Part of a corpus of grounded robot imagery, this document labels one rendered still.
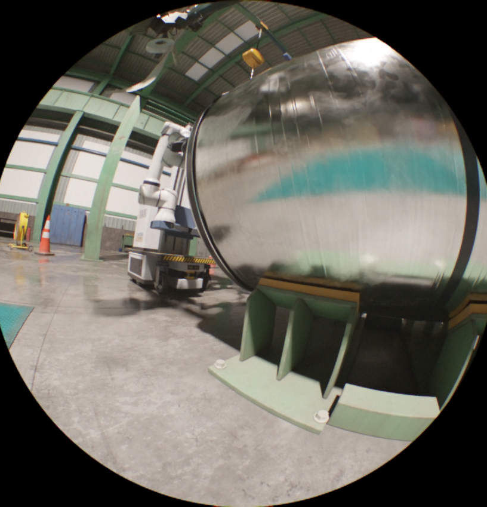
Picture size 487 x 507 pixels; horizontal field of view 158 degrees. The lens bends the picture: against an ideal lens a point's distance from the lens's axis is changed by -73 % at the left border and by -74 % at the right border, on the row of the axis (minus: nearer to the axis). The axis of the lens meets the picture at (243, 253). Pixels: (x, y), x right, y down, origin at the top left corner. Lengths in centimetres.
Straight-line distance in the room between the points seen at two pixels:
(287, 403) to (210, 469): 24
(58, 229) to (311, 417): 1012
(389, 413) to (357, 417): 7
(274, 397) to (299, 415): 9
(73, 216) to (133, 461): 984
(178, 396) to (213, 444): 16
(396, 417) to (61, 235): 1023
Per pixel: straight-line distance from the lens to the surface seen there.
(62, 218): 1005
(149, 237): 177
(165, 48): 122
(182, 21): 141
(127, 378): 55
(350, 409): 44
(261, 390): 50
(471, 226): 39
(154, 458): 39
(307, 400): 50
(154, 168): 151
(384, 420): 46
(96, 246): 353
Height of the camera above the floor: 35
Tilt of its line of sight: 2 degrees up
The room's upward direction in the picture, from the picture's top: 6 degrees clockwise
